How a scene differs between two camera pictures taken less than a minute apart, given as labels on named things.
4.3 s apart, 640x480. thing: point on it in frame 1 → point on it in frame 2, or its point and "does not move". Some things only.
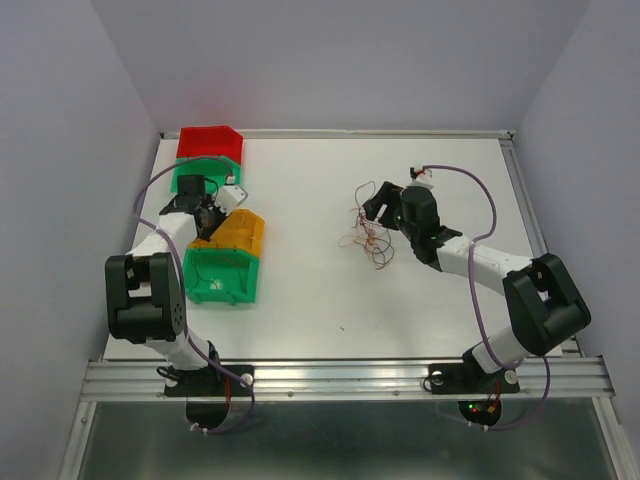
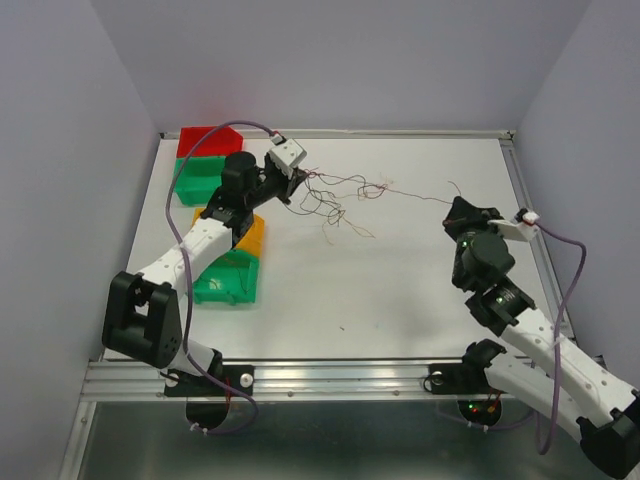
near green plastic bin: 215,274 does not move
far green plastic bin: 214,169 does not move
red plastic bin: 210,140 does not move
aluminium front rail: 344,379 does not move
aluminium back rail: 479,134 does not move
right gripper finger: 387,193 → 461,213
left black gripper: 221,216 → 288,184
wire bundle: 370,233 → 323,192
